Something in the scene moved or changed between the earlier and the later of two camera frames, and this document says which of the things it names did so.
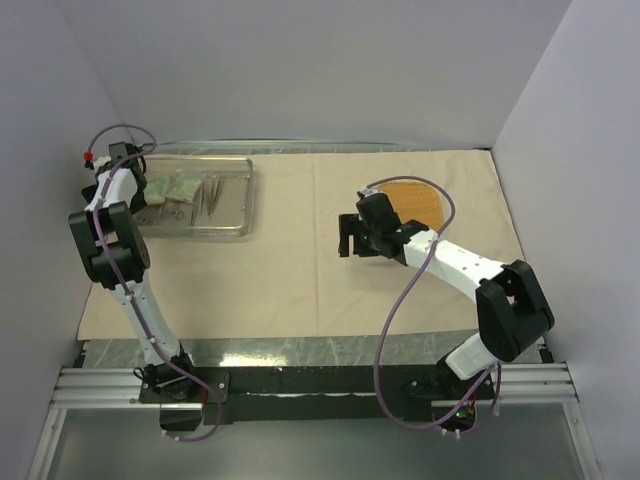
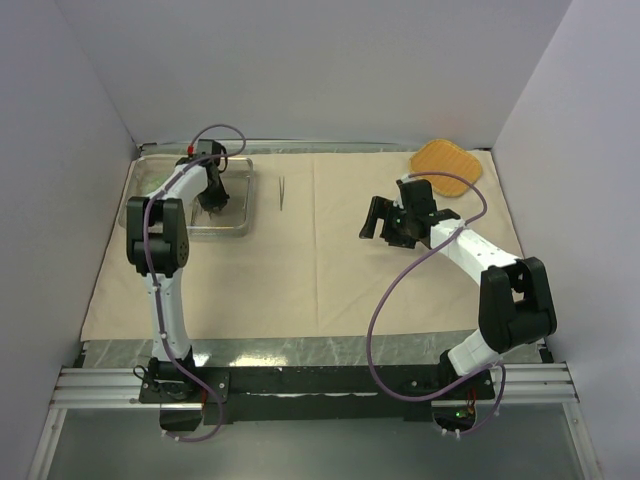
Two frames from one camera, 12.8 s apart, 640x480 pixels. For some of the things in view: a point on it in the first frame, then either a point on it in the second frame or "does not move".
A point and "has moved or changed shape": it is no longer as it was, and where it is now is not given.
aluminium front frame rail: (105, 389) does not move
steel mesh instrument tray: (197, 198) does not move
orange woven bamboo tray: (415, 201) has moved or changed shape
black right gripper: (351, 224) to (377, 210)
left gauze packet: (155, 190) does not move
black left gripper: (137, 203) to (219, 200)
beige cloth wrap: (110, 316) to (306, 274)
